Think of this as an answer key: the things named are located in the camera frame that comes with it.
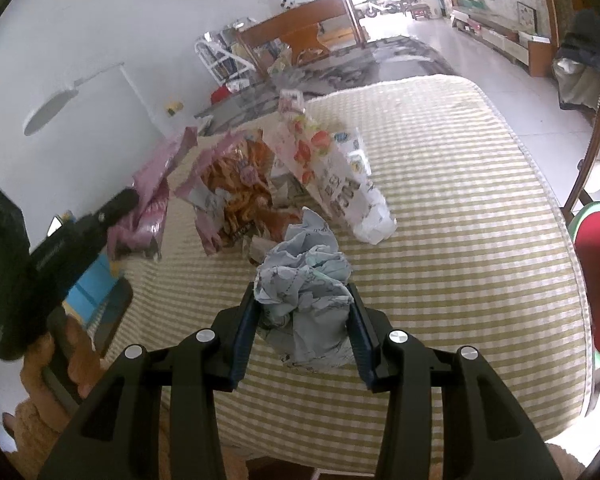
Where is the clothes draped chair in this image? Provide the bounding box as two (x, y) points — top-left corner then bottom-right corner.
(552, 10), (600, 111)

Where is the crumpled brown white tissue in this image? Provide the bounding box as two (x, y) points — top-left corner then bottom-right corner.
(242, 235), (281, 267)

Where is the white printed snack bag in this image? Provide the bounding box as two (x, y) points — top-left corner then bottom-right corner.
(310, 127), (398, 246)

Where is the swirl cake snack wrapper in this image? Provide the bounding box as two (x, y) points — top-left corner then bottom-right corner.
(174, 129), (302, 257)

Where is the small framed picture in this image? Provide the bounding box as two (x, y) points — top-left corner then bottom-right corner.
(516, 2), (538, 29)

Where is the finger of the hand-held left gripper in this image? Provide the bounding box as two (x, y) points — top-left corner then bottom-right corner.
(80, 187), (141, 237)

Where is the person's left hand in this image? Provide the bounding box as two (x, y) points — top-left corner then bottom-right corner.
(21, 312), (107, 408)

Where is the grey white paper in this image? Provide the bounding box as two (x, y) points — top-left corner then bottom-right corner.
(252, 207), (356, 372)

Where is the white bookshelf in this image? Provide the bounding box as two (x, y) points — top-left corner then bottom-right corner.
(195, 17), (261, 91)

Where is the pink plastic wrapper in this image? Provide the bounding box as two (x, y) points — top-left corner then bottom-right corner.
(107, 127), (199, 264)

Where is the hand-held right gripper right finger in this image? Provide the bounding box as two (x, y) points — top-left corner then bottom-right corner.
(345, 282), (565, 480)

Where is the strawberry print bag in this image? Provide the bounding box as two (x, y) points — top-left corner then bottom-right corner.
(272, 89), (342, 197)

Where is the person's left forearm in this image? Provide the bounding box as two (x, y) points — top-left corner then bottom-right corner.
(2, 397), (86, 480)

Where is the long television cabinet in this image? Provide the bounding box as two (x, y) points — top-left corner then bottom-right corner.
(450, 5), (554, 79)

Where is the blue plastic box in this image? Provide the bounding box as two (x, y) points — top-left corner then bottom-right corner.
(62, 252), (119, 326)

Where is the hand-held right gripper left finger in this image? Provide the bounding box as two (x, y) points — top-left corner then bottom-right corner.
(37, 280), (259, 480)

